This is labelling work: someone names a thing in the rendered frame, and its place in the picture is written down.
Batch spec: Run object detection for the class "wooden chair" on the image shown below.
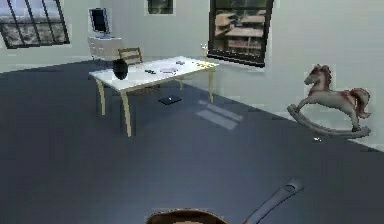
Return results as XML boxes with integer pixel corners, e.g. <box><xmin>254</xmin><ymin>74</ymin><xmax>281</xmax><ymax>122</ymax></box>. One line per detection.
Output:
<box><xmin>117</xmin><ymin>46</ymin><xmax>144</xmax><ymax>66</ymax></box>

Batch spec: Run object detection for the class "black flat tablet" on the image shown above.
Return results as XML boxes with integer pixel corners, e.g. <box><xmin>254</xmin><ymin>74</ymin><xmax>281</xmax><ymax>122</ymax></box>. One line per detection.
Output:
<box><xmin>157</xmin><ymin>94</ymin><xmax>183</xmax><ymax>106</ymax></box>

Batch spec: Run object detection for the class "white dining table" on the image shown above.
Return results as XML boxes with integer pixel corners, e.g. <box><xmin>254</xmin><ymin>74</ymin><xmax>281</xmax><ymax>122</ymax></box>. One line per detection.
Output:
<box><xmin>88</xmin><ymin>55</ymin><xmax>220</xmax><ymax>138</ymax></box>

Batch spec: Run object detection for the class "grey rocking horse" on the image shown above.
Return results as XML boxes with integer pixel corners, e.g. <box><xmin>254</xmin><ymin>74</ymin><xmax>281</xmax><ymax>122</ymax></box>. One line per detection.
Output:
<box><xmin>286</xmin><ymin>63</ymin><xmax>372</xmax><ymax>140</ymax></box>

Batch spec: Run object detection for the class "brown round object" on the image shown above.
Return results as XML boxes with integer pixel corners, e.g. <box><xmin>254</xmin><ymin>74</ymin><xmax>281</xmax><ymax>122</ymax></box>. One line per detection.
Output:
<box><xmin>145</xmin><ymin>208</ymin><xmax>230</xmax><ymax>224</ymax></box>

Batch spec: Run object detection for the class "black vase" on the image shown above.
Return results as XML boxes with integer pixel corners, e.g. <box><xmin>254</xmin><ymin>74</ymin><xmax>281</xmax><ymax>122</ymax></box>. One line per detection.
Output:
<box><xmin>112</xmin><ymin>58</ymin><xmax>130</xmax><ymax>81</ymax></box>

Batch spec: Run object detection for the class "small framed wall picture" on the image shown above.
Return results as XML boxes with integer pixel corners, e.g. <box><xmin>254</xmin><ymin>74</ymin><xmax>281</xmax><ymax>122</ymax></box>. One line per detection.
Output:
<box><xmin>146</xmin><ymin>0</ymin><xmax>175</xmax><ymax>16</ymax></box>

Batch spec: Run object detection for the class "yellow flat object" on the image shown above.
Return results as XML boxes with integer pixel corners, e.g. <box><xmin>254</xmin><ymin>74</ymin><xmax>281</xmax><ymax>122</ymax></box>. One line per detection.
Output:
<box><xmin>195</xmin><ymin>60</ymin><xmax>216</xmax><ymax>69</ymax></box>

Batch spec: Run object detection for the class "black framed window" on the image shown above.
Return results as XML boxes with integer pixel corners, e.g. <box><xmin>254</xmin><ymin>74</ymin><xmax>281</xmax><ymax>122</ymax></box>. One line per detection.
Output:
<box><xmin>0</xmin><ymin>0</ymin><xmax>71</xmax><ymax>50</ymax></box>
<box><xmin>207</xmin><ymin>0</ymin><xmax>275</xmax><ymax>69</ymax></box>

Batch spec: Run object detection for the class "white framed television set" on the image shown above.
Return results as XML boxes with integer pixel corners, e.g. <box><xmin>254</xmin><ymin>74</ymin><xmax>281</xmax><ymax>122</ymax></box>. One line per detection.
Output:
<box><xmin>88</xmin><ymin>7</ymin><xmax>112</xmax><ymax>40</ymax></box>

